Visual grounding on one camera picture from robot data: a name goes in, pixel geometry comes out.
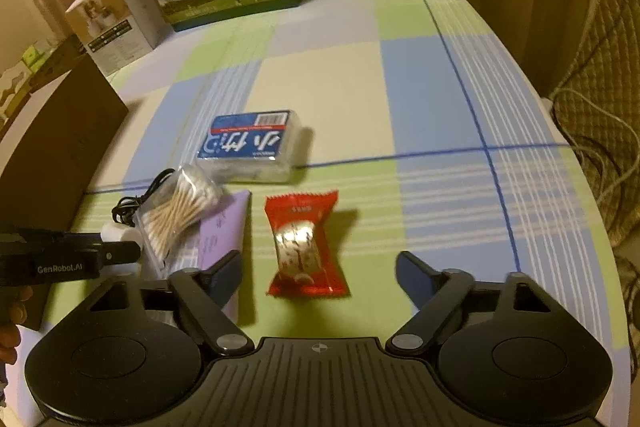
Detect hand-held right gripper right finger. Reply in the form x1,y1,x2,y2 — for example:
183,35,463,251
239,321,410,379
385,251,548,354

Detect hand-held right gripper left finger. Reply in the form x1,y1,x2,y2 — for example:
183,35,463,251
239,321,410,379
87,249,256,355

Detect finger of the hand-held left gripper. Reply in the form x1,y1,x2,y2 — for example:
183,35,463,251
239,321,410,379
20,231,142,265

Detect small white bottle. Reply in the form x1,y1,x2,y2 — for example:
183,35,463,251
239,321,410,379
100,224,139,249

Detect purple tube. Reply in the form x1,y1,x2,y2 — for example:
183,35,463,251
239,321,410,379
170,189,251,323

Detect black cable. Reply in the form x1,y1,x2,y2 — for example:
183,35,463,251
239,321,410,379
112,169,177,225

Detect bag of cotton swabs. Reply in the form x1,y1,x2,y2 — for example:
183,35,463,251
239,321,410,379
134,164,226,269

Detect red candy packet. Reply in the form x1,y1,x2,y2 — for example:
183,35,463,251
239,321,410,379
265,190,349,299

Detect brown cardboard box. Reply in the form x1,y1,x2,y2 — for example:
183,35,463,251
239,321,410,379
0,54,129,233

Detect clear box with blue label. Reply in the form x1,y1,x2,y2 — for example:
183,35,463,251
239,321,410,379
196,109,307,184

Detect person's left hand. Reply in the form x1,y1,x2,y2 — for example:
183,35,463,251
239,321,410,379
0,284,33,365

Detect open cardboard box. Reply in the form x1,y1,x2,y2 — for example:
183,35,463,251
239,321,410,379
0,34,83,122

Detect white product box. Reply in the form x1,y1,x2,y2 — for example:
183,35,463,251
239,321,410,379
65,0,168,75

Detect chair with quilted cover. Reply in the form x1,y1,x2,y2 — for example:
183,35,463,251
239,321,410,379
547,0,640,268

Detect white cables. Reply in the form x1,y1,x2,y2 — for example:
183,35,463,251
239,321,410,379
550,87,640,228

